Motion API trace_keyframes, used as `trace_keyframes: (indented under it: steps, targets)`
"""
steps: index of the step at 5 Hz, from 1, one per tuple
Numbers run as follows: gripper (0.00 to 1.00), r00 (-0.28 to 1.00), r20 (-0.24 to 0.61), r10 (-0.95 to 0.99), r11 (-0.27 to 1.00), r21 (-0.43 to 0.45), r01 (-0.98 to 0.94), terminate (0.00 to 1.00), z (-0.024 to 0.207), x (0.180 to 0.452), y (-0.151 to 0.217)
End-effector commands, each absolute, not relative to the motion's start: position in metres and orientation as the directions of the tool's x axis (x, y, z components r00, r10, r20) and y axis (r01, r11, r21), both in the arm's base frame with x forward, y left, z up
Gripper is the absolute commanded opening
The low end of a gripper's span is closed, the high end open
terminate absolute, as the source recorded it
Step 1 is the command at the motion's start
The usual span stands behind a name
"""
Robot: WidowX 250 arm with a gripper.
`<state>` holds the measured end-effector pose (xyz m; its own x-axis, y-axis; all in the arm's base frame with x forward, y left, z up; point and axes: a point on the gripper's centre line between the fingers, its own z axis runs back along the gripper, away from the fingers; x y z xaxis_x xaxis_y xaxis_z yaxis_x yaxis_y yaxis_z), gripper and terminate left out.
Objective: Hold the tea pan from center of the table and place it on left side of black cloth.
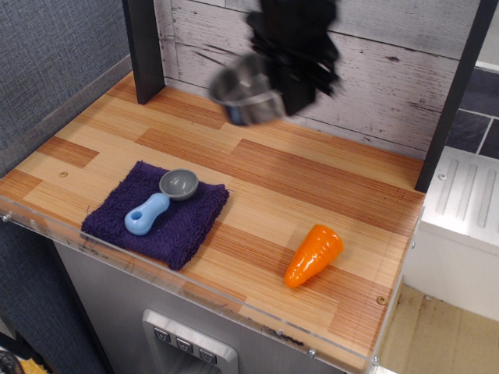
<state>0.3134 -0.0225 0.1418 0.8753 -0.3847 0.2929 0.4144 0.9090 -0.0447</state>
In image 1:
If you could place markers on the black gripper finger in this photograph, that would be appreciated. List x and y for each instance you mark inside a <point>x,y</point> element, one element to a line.
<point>296,92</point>

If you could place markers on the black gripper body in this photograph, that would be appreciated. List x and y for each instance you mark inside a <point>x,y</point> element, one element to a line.
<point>292,37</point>

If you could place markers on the metal pot with wire handle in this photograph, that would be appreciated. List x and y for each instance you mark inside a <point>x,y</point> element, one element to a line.
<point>243,90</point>

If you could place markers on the purple towel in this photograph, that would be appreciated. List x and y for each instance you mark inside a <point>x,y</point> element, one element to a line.
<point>175,236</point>

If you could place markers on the blue grey toy scoop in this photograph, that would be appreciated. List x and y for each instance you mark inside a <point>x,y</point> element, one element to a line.
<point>175,185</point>

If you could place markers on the orange plastic carrot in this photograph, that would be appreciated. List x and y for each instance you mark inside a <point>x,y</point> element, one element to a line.
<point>319,248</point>

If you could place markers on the white ridged appliance top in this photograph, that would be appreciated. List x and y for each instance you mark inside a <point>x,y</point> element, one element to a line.
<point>463,198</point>

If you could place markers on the clear acrylic front guard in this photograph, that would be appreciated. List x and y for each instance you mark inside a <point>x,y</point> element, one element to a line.
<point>115,287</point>

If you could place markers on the silver dispenser button panel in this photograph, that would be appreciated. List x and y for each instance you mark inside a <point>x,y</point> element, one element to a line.
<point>177,348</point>

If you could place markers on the yellow object at corner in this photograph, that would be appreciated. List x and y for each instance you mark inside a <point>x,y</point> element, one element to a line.
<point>31,367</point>

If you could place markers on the left dark grey post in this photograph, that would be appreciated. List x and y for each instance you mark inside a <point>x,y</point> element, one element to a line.
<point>144,48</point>

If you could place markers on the dark grey post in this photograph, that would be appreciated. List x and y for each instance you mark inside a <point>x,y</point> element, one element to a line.
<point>477,34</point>
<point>144,48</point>

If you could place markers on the right dark grey post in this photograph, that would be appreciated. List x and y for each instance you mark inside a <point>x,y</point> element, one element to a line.
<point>477,34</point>

